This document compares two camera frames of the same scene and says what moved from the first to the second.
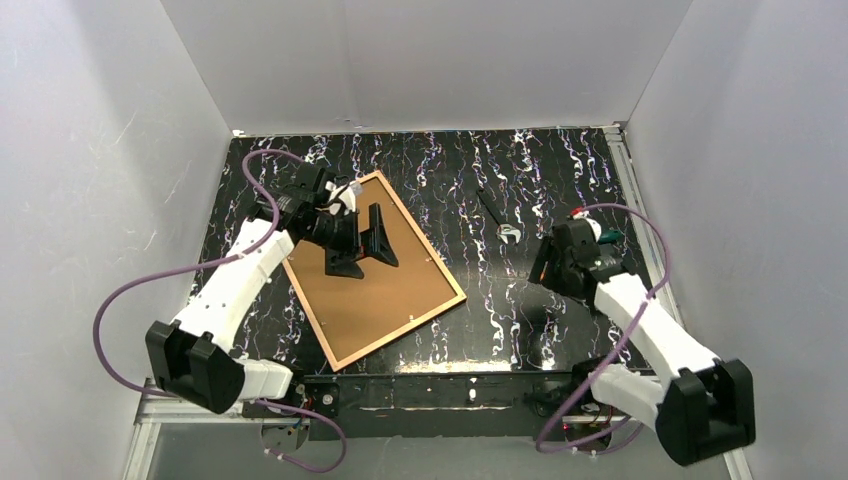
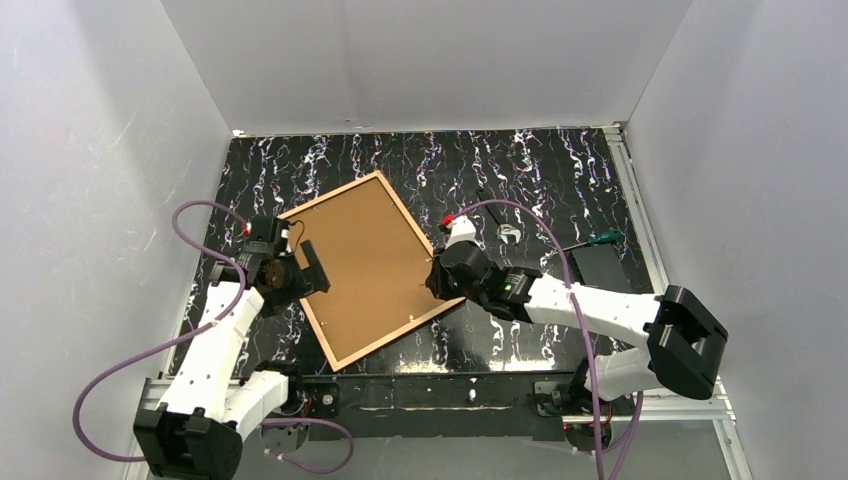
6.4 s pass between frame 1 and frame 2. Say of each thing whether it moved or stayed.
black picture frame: stayed
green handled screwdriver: stayed
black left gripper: moved
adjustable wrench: stayed
